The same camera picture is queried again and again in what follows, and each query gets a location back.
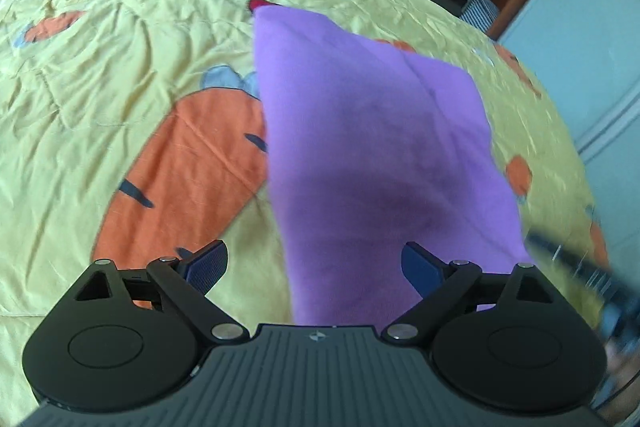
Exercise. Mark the small red item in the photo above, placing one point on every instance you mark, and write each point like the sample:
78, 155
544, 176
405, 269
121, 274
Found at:
257, 3

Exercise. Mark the striped laundry basket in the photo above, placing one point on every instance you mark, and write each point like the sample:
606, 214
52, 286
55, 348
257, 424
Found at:
479, 9

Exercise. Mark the white wardrobe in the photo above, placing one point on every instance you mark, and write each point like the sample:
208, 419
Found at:
585, 32

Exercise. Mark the purple garment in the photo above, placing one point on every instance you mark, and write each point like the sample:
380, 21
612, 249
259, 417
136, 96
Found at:
370, 147

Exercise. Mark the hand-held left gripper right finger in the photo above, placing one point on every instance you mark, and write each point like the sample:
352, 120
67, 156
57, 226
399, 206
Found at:
422, 269

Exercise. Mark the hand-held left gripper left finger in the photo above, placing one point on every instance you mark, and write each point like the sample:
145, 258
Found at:
207, 264

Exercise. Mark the yellow carrot print blanket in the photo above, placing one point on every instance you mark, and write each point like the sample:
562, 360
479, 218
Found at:
125, 82

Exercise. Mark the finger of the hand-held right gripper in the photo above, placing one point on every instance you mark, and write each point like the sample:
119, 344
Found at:
565, 257

